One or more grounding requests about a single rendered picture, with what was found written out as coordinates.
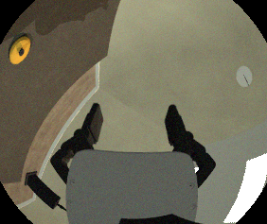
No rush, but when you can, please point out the yellow dome bell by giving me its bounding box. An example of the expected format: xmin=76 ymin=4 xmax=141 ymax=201
xmin=9 ymin=36 xmax=30 ymax=64

